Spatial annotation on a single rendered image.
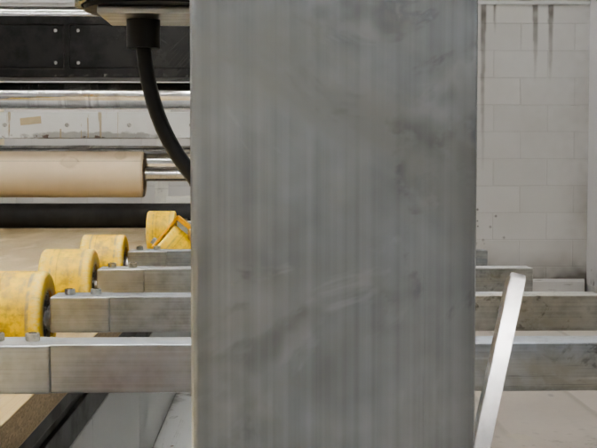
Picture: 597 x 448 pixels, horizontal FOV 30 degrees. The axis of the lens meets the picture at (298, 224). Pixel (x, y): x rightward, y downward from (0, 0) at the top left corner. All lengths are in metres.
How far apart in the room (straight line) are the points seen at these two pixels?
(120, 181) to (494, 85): 6.74
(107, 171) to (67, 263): 1.80
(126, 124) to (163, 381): 2.30
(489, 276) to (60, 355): 0.62
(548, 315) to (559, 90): 8.64
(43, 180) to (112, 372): 2.33
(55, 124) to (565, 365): 2.40
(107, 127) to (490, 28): 6.78
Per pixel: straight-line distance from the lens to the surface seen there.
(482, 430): 0.43
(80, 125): 2.99
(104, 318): 0.94
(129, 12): 0.39
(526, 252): 9.53
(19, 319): 0.93
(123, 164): 2.98
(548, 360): 0.71
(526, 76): 9.53
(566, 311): 0.97
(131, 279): 1.19
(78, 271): 1.18
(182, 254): 1.44
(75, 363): 0.70
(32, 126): 3.01
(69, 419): 1.10
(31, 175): 3.01
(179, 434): 1.91
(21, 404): 0.82
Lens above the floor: 1.07
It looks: 3 degrees down
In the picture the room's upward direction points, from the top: straight up
